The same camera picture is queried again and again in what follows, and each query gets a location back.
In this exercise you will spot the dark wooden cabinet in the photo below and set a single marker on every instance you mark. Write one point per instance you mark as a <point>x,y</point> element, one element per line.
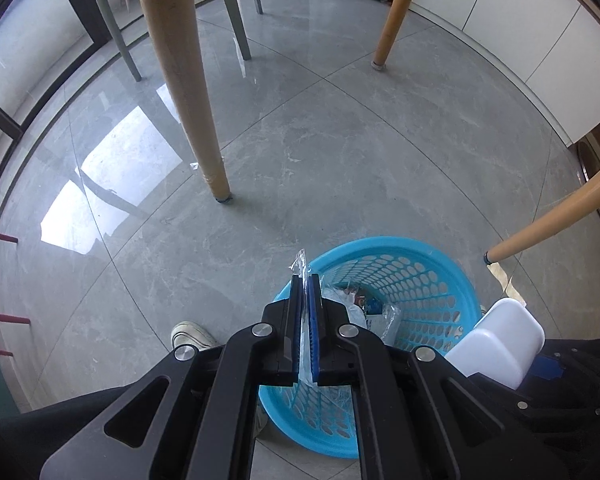
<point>592,160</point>

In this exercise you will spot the person's left leg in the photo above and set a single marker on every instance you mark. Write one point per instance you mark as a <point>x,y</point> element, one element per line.
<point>55,425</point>

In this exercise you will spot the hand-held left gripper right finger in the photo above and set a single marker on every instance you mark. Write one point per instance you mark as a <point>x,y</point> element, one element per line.
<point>315,330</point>

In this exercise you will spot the clear plastic wrapper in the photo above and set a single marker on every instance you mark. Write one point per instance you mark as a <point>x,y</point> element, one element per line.
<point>302,265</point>

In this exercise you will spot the white plastic container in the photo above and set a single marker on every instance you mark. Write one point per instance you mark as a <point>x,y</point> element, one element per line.
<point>500,340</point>

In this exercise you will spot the white shoe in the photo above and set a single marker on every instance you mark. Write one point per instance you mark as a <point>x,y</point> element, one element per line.
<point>195,337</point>

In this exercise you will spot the black window frame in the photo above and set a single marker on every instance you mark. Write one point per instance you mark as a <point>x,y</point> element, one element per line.
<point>0,115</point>

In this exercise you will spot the blue plastic basket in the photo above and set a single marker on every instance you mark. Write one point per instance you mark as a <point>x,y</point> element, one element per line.
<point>405,280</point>

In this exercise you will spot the green chair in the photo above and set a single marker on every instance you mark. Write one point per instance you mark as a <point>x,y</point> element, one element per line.
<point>125,45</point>

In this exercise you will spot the white cabinet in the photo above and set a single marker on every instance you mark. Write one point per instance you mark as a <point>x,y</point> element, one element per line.
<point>540,35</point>

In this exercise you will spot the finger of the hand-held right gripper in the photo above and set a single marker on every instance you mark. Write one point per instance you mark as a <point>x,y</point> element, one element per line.
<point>555,405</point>
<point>547,366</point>

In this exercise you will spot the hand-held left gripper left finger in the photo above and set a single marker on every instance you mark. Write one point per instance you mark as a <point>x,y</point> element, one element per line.
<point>295,340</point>

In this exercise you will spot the red chair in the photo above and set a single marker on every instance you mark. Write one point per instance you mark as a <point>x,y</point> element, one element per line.
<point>0,317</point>

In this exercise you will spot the clear plastic bag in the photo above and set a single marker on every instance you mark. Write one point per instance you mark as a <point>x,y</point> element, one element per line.
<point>344,311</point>

